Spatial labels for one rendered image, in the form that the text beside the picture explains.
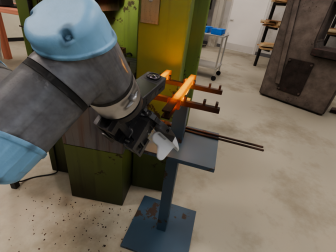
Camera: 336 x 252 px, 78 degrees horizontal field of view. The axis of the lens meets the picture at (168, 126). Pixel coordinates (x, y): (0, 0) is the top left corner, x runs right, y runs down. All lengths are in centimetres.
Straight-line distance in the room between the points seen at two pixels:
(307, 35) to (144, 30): 320
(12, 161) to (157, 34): 103
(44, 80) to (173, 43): 99
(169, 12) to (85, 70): 97
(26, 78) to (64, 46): 5
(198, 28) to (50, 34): 143
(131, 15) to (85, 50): 136
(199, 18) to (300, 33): 268
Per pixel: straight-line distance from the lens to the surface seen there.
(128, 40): 159
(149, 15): 117
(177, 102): 72
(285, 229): 186
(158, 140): 42
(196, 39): 161
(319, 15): 405
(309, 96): 414
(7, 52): 518
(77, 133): 134
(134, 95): 29
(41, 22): 23
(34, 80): 23
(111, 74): 25
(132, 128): 38
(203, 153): 96
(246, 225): 173
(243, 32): 894
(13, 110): 23
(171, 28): 117
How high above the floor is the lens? 128
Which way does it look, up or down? 30 degrees down
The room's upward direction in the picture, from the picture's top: 8 degrees clockwise
